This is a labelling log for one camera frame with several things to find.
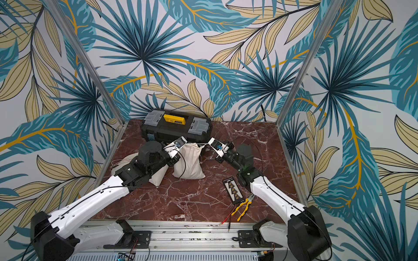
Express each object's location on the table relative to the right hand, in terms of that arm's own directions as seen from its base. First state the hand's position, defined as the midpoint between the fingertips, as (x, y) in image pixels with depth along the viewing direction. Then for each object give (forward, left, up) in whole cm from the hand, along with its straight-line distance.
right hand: (202, 145), depth 73 cm
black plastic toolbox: (+23, +21, -10) cm, 33 cm away
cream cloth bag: (-3, +7, -11) cm, 13 cm away
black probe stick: (-26, -12, -28) cm, 40 cm away
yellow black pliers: (-16, -23, -27) cm, 39 cm away
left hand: (+1, +12, -1) cm, 12 cm away
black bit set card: (-10, -16, -27) cm, 33 cm away
